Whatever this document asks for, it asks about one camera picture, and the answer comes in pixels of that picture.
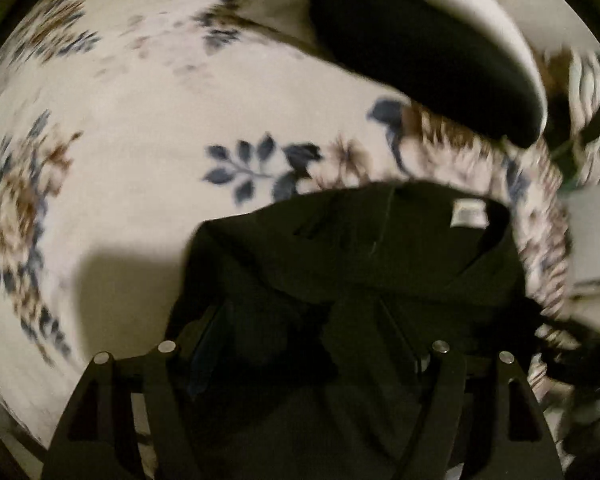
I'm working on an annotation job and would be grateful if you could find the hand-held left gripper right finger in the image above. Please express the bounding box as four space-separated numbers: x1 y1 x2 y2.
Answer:
399 341 566 480

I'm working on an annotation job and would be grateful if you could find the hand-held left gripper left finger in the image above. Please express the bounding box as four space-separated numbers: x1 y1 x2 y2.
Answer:
41 305 221 480

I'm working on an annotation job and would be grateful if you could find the black printed t-shirt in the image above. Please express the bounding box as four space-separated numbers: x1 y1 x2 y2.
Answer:
165 180 547 480

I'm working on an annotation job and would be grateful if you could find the floral bedspread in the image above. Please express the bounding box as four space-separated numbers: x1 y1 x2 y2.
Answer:
0 0 600 458

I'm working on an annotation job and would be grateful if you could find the white and black curved object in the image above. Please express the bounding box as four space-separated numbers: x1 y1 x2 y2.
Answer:
244 0 552 133

